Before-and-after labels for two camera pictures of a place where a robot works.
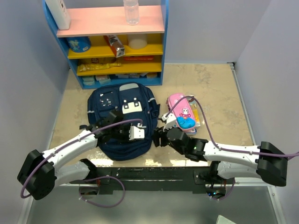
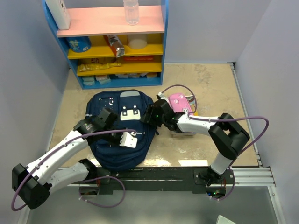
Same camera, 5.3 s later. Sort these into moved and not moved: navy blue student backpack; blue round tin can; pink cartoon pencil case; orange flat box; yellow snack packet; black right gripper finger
Moved: black right gripper finger; navy blue student backpack
Not moved: pink cartoon pencil case; yellow snack packet; blue round tin can; orange flat box
